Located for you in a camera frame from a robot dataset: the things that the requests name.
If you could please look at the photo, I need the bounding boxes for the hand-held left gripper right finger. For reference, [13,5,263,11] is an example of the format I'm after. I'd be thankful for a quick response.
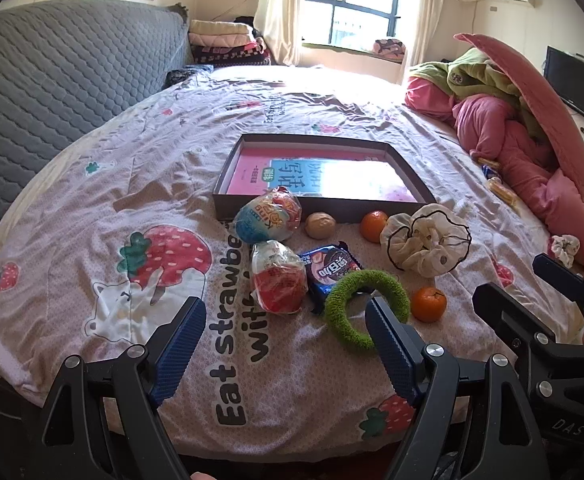
[364,296,555,480]

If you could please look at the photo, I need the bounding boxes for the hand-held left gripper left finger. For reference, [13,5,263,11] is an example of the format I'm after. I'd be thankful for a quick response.
[37,296,207,480]

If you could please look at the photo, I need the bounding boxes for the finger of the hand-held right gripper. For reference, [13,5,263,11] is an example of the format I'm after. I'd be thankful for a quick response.
[473,283,555,346]
[532,254,584,311]

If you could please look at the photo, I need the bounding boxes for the small tangerine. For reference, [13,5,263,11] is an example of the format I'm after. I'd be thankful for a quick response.
[411,286,447,323]
[360,210,389,243]

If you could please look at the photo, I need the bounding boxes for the green fuzzy ring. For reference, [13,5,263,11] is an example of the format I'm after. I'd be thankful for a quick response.
[323,268,411,352]

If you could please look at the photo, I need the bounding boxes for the blue cookie packet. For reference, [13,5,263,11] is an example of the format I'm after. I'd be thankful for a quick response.
[299,241,363,316]

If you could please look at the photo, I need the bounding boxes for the red white snack bag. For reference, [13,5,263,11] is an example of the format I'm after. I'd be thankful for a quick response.
[250,240,309,315]

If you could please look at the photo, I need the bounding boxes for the walnut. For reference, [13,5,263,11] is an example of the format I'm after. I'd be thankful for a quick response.
[305,211,336,239]

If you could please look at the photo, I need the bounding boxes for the dark cardboard box tray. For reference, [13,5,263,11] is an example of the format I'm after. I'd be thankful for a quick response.
[212,133,437,222]

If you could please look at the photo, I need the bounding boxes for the blue white snack bag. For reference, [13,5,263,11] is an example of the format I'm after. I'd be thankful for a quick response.
[234,186,303,243]

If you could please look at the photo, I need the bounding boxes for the white scrunchie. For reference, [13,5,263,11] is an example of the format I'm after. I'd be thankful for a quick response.
[548,234,580,268]

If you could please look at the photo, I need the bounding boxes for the yellow snack packet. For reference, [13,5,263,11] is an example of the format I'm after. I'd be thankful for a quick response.
[489,177,520,207]

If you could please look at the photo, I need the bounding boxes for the pink quilt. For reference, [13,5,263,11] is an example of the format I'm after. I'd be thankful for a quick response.
[404,75,584,276]

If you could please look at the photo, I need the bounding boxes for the black television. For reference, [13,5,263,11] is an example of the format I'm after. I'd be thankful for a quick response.
[543,46,584,127]

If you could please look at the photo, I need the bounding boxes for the green blanket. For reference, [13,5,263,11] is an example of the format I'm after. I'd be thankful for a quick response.
[412,47,557,141]

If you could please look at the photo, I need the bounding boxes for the dark patterned pillow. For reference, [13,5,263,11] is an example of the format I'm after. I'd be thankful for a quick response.
[164,66,207,87]

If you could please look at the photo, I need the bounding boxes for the patterned folded blanket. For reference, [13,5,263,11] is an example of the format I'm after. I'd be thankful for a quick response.
[372,38,407,63]

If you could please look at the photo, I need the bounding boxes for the grey quilted headboard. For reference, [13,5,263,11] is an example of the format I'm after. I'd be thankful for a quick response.
[0,0,193,256]

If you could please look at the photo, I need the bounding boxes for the cream curtain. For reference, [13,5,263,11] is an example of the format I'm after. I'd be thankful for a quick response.
[254,0,309,67]
[394,0,440,86]

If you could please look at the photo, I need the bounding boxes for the stack of folded blankets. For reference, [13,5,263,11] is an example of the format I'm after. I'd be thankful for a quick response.
[188,19,273,67]

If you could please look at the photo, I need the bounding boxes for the barred window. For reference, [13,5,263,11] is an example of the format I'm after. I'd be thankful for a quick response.
[302,0,403,51]

